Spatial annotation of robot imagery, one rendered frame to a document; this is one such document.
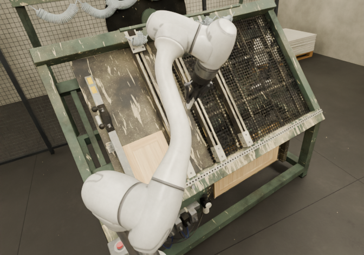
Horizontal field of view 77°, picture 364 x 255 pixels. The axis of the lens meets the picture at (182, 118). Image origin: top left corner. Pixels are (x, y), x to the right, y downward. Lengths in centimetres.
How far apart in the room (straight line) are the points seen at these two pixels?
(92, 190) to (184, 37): 54
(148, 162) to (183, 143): 104
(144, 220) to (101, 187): 17
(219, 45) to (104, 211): 59
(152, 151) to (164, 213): 109
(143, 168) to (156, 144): 20
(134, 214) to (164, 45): 49
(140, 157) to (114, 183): 97
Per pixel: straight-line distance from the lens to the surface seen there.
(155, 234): 65
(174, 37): 75
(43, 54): 176
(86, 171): 161
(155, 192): 63
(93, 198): 74
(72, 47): 176
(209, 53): 77
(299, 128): 239
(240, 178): 255
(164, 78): 71
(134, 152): 166
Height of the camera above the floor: 218
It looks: 32 degrees down
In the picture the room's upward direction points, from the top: 7 degrees counter-clockwise
